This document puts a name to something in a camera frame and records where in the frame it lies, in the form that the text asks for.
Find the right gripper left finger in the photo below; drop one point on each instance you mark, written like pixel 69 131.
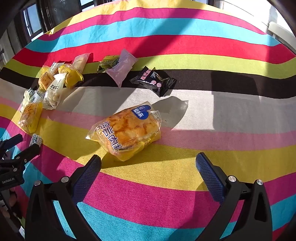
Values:
pixel 42 222

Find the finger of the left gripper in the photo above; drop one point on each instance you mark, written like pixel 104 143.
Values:
pixel 9 143
pixel 21 158

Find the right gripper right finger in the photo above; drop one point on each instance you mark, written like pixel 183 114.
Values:
pixel 254 221

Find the blue white candy packet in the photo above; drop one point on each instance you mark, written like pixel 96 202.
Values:
pixel 36 139

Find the green white snack packet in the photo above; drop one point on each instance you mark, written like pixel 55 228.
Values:
pixel 32 96

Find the white nut packet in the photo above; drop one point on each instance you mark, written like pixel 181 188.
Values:
pixel 53 93

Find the small orange bread packet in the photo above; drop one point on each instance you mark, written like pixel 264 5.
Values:
pixel 46 78

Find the yellow cake packet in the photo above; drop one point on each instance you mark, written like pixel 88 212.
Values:
pixel 73 76

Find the large bread packet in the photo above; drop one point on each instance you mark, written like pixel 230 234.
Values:
pixel 127 132

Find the white cream snack packet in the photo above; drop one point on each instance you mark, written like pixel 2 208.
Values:
pixel 80 61

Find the pale pink snack packet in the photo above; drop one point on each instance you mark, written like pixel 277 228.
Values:
pixel 119 71

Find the green pea snack packet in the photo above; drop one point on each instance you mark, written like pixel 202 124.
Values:
pixel 107 63

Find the black snack packet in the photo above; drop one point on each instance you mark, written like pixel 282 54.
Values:
pixel 150 79

